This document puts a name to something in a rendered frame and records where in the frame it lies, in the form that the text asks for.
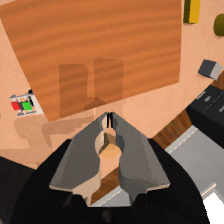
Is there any brown cardboard box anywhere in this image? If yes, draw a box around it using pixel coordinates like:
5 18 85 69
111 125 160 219
99 132 121 159

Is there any yellow short cylinder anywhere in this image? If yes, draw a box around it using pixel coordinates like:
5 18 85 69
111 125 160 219
214 14 224 37

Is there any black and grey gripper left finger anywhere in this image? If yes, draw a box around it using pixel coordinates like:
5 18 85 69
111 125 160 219
9 112 110 224

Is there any yellow rectangular block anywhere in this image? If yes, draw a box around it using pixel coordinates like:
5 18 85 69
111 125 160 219
183 0 201 24

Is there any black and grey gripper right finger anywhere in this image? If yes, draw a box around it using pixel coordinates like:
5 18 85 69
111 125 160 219
110 112 211 224

